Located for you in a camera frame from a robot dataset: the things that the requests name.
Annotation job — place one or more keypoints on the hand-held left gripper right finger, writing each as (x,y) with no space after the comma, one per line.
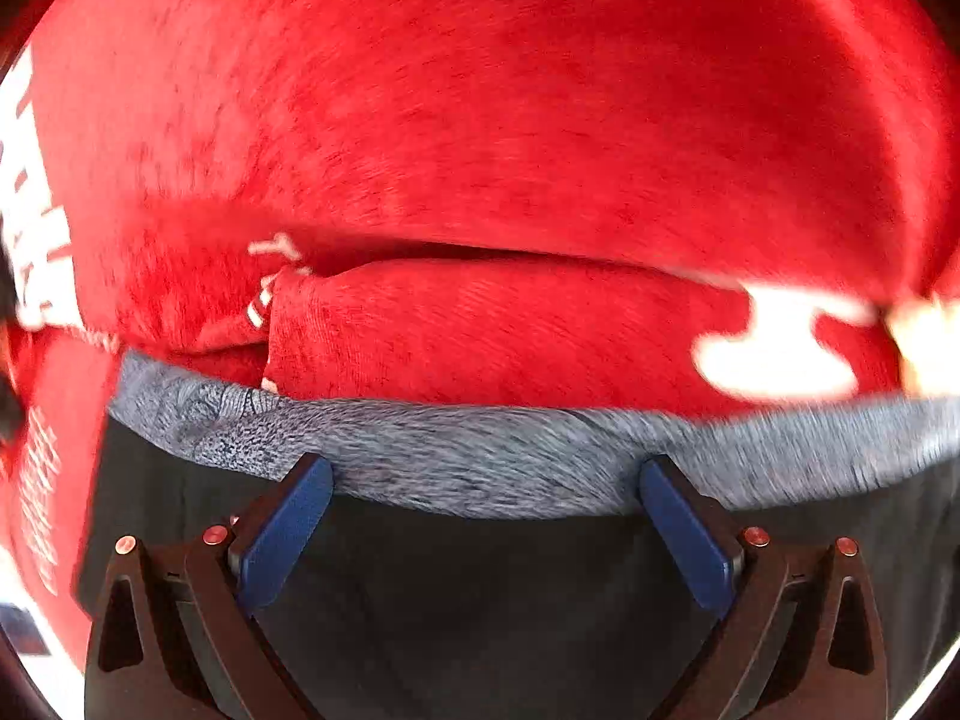
(694,540)

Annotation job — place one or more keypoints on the black pants with grey waistband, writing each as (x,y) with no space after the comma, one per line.
(465,600)

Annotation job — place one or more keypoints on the folded red printed cloth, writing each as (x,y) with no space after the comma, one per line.
(487,330)

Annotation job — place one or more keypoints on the red printed blanket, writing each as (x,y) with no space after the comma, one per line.
(480,90)

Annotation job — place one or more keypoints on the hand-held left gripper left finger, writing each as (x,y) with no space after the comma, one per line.
(281,532)

